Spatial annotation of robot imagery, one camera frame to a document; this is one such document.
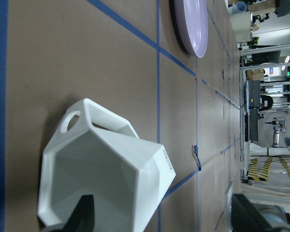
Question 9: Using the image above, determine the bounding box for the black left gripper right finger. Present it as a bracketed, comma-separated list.
[231, 194, 288, 232]

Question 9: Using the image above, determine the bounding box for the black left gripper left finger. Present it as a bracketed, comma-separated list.
[42, 195, 95, 232]

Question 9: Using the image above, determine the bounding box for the white faceted mug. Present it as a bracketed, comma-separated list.
[37, 99, 175, 232]

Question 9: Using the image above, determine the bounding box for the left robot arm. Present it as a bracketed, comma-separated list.
[42, 194, 290, 232]

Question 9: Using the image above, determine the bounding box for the lilac round plate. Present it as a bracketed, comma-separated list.
[170, 0, 208, 58]

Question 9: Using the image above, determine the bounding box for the brown paper table cover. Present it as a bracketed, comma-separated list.
[0, 0, 240, 232]

